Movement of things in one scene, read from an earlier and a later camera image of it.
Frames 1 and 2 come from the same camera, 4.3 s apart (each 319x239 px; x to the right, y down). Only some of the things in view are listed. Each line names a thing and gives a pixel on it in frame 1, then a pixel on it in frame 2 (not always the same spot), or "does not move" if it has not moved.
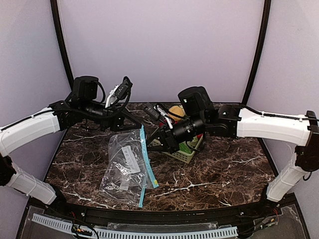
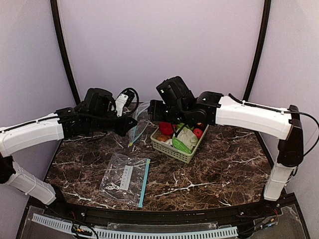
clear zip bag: [128, 166] → [142, 121]
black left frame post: [54, 10] does not move
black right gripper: [164, 137] → [156, 111]
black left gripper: [116, 120] does not move
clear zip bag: [125, 179] does not move
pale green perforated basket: [180, 156] does not move
